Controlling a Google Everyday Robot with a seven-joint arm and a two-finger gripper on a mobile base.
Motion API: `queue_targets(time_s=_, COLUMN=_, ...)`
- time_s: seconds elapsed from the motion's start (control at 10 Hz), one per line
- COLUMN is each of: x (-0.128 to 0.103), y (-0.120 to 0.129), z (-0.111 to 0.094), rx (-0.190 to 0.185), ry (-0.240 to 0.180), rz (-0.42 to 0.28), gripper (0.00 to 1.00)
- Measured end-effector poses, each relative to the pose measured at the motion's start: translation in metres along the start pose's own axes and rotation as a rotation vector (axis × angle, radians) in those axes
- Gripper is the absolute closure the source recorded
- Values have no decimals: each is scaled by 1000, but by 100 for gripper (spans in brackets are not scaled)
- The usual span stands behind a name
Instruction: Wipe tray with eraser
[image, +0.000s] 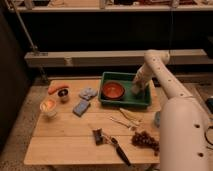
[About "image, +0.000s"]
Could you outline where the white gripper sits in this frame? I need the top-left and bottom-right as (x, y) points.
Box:
(133, 64), (153, 89)

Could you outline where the green plastic tray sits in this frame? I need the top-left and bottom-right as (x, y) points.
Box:
(98, 72), (152, 109)

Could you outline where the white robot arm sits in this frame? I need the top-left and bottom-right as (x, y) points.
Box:
(131, 50), (210, 171)

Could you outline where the orange bowl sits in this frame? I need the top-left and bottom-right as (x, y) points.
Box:
(102, 81), (125, 100)

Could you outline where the wooden spoon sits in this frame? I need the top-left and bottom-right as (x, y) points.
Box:
(119, 108), (141, 125)

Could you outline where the light blue cup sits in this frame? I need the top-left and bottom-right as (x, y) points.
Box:
(154, 111), (160, 128)

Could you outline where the metal fork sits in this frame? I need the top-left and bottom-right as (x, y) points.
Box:
(110, 117), (137, 131)

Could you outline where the grey metal shelf beam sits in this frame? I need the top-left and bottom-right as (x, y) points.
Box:
(25, 49), (213, 68)

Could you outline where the grey blue cloth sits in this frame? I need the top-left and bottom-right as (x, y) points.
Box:
(79, 87), (98, 101)

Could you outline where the bunch of dark grapes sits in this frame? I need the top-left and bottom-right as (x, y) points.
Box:
(132, 131), (160, 156)

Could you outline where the blue sponge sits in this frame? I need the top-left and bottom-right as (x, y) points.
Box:
(73, 99), (90, 117)

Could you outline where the dark chocolate bar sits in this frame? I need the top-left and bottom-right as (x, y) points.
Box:
(93, 129), (103, 145)

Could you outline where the small metal cup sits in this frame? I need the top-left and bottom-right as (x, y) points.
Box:
(58, 89), (69, 103)

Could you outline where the orange carrot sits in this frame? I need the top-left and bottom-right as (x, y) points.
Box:
(47, 84), (69, 95)

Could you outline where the white cup with orange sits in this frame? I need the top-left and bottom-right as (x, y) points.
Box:
(40, 99), (57, 118)

